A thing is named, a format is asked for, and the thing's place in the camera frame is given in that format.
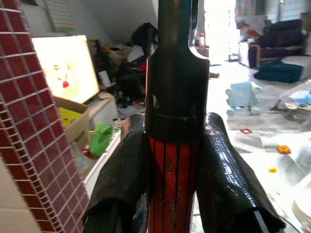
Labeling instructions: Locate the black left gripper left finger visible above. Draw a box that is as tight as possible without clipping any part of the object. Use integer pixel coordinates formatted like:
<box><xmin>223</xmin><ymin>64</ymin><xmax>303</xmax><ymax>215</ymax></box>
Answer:
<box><xmin>83</xmin><ymin>113</ymin><xmax>149</xmax><ymax>233</ymax></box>

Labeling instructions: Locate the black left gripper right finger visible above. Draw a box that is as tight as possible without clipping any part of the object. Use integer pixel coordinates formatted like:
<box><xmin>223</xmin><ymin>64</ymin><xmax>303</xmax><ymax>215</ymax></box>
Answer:
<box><xmin>195</xmin><ymin>112</ymin><xmax>286</xmax><ymax>233</ymax></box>

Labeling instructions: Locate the green plastic toy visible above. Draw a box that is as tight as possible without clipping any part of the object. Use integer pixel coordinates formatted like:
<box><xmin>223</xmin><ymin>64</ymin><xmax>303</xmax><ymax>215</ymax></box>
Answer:
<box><xmin>89</xmin><ymin>121</ymin><xmax>115</xmax><ymax>157</ymax></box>

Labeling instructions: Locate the brown cardboard box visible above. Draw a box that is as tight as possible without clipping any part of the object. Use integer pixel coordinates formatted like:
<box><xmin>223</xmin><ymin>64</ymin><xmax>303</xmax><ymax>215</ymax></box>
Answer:
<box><xmin>53</xmin><ymin>96</ymin><xmax>91</xmax><ymax>149</ymax></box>

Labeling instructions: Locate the white paper roll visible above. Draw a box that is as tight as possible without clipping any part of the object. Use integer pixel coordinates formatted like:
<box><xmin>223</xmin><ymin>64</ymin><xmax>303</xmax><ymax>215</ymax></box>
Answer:
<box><xmin>98</xmin><ymin>70</ymin><xmax>112</xmax><ymax>87</ymax></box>

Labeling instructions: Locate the colourful picture book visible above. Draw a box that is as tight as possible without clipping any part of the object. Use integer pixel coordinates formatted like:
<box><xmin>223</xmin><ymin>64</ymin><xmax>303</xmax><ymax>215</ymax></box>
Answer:
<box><xmin>274</xmin><ymin>89</ymin><xmax>311</xmax><ymax>111</ymax></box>

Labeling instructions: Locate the red mosaic tiled column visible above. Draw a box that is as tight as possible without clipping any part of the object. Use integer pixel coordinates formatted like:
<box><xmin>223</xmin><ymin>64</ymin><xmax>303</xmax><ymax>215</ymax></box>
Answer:
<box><xmin>0</xmin><ymin>0</ymin><xmax>91</xmax><ymax>233</ymax></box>

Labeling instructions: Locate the teal folded blanket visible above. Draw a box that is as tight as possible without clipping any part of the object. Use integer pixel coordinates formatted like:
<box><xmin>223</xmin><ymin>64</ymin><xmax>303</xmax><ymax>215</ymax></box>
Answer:
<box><xmin>253</xmin><ymin>59</ymin><xmax>304</xmax><ymax>83</ymax></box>

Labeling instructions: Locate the white canvas with cartoon face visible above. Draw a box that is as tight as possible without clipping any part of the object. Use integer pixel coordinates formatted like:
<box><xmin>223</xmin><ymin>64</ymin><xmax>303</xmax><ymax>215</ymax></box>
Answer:
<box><xmin>31</xmin><ymin>35</ymin><xmax>101</xmax><ymax>104</ymax></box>

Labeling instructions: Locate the dark purple sofa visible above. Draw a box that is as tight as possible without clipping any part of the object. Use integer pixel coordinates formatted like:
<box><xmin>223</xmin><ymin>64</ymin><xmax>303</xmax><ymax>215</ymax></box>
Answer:
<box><xmin>247</xmin><ymin>19</ymin><xmax>307</xmax><ymax>68</ymax></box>

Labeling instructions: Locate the pastel striped wall canvas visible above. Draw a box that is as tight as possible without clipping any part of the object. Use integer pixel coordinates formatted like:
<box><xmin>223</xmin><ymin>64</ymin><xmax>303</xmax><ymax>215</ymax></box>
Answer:
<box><xmin>43</xmin><ymin>0</ymin><xmax>75</xmax><ymax>33</ymax></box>

